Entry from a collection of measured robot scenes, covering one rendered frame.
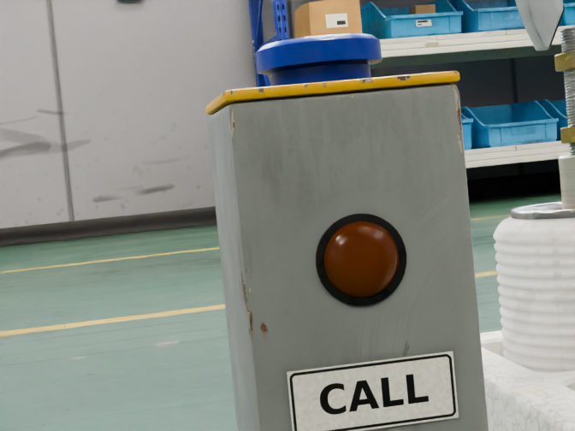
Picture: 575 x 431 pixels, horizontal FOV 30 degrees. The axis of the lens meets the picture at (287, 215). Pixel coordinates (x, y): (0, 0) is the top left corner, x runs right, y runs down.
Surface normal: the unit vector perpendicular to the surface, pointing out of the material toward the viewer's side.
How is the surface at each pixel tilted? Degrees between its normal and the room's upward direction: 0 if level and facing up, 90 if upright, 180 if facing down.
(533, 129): 95
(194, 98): 90
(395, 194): 90
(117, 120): 90
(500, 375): 0
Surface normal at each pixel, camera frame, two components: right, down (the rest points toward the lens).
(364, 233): 0.15, -0.21
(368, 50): 0.77, -0.04
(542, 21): -0.02, 0.40
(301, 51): -0.29, 0.07
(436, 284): 0.15, 0.04
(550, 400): -0.10, -0.99
